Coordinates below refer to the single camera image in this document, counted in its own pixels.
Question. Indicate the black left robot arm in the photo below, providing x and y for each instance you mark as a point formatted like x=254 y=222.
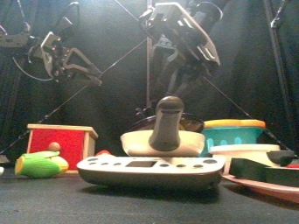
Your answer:
x=13 y=40

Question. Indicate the black slanted frame pole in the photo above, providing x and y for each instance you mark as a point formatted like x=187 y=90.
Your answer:
x=278 y=58

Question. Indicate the red wooden box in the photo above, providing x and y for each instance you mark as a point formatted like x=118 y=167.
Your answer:
x=64 y=140

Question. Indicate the black rectangular block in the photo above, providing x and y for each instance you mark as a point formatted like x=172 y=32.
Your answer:
x=256 y=172

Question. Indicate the small red toy piece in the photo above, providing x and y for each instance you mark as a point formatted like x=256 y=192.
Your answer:
x=103 y=152

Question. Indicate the small brown wooden knob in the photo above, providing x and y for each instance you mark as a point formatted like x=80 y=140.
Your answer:
x=53 y=146

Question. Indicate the teal bowl with yellow rim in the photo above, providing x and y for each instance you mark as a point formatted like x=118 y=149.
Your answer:
x=231 y=134

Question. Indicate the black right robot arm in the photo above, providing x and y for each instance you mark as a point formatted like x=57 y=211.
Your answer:
x=206 y=14

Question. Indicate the white toy cooker base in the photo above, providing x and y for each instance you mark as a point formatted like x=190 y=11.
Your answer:
x=150 y=173

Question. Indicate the green yellow toy corn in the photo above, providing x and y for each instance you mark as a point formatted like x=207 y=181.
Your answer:
x=39 y=167

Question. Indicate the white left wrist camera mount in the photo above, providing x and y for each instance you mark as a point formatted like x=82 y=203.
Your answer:
x=48 y=52

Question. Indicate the dark small cup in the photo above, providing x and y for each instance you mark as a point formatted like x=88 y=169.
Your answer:
x=280 y=157

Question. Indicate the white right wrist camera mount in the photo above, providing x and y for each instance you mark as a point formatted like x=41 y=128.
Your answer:
x=192 y=32

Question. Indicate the pink tray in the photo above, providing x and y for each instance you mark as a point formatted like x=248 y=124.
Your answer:
x=268 y=191

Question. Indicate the red toy with white edge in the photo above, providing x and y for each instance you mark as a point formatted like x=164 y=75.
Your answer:
x=292 y=165

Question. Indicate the vertical metal frame pole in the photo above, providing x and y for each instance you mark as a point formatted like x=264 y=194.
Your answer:
x=148 y=87

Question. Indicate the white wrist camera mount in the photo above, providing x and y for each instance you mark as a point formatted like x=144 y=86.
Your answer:
x=192 y=32
x=48 y=52

